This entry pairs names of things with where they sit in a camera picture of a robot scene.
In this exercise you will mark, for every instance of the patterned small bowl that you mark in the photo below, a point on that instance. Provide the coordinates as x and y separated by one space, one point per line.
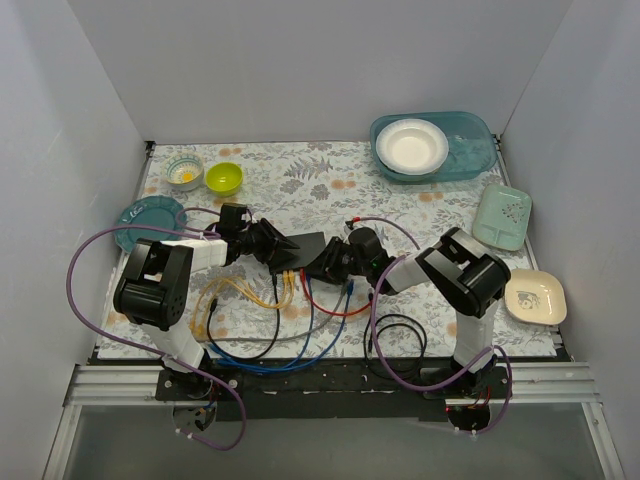
184 171

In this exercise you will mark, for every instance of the mint green square plate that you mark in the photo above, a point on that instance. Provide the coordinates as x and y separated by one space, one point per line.
502 217

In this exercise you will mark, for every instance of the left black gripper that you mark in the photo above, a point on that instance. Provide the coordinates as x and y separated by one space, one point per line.
263 242

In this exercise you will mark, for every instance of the lime green bowl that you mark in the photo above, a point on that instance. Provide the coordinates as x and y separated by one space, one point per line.
224 179

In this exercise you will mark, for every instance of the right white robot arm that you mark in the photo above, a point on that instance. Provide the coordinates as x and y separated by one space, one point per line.
469 277

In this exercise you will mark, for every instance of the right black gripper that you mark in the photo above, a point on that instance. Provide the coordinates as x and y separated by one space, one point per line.
329 260

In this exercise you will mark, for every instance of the floral table mat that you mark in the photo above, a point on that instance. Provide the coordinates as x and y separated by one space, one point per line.
317 186

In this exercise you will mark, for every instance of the teal plastic tub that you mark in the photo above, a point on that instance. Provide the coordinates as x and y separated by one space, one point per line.
471 147

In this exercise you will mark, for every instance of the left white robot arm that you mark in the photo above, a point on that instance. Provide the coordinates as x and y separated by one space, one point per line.
153 288

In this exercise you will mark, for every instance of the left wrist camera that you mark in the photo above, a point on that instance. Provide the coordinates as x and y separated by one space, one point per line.
233 219

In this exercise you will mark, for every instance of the teal round plate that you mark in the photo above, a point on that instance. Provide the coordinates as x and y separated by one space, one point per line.
156 211

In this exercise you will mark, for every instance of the cream square dish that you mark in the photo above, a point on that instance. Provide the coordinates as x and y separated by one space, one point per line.
535 297

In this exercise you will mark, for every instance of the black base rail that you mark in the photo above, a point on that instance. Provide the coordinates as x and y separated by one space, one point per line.
349 389

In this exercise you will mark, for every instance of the black network switch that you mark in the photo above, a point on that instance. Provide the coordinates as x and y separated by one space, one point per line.
311 246

